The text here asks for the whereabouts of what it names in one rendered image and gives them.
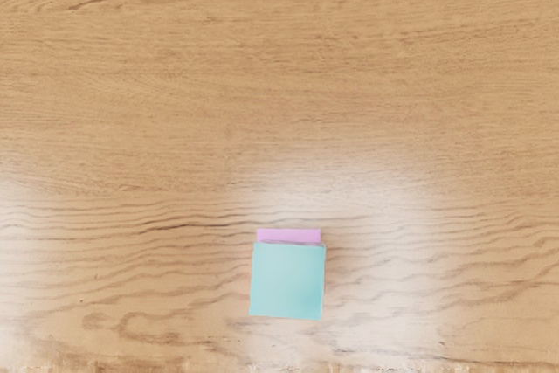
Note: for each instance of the pink block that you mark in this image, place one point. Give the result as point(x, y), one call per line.
point(289, 236)

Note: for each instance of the teal block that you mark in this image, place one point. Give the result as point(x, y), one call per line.
point(286, 281)

